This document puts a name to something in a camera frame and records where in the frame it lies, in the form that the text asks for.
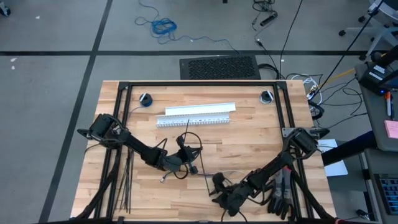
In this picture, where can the white duct cover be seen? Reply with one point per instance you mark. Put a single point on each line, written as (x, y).
(199, 109)

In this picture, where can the black power strip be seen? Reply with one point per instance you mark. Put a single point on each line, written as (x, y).
(269, 19)

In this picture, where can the black desk pole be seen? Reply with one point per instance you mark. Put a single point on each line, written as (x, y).
(384, 56)

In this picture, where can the black zip tie pile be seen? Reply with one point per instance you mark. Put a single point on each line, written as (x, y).
(128, 174)

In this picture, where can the dark grey desk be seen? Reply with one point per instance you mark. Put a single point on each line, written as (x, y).
(382, 161)

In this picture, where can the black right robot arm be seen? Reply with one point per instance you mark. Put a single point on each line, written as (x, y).
(270, 168)

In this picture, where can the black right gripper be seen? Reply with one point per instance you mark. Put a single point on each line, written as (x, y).
(220, 180)

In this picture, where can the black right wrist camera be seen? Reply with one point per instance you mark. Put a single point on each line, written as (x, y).
(238, 193)

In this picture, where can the black white caster wheel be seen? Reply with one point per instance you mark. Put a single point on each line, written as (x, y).
(4, 9)

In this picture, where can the orange white marker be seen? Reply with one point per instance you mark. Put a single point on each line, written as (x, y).
(388, 104)

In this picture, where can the black aluminium rig frame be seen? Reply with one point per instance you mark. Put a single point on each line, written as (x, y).
(202, 83)

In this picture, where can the white paper sheet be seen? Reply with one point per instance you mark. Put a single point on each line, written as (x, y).
(337, 169)

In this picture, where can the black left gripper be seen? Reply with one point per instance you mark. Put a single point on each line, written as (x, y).
(185, 152)

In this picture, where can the grey metal mounting plate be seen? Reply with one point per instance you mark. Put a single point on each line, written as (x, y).
(287, 132)

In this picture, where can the black perforated vent grate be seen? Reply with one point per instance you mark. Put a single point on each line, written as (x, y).
(220, 67)

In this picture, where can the grey work glove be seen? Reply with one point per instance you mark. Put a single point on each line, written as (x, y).
(287, 199)
(273, 203)

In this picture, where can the dark metal support beam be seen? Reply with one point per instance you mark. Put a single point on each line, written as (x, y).
(348, 149)

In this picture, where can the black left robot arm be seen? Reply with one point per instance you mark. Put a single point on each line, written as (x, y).
(140, 149)

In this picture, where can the pink sticky note pad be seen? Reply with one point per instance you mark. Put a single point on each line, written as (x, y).
(391, 129)

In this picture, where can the grey office chair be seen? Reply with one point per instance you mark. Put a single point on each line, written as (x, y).
(388, 12)

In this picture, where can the black keyboard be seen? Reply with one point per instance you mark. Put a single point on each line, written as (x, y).
(388, 194)

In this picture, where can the black labelled device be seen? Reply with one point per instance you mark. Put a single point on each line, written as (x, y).
(374, 77)

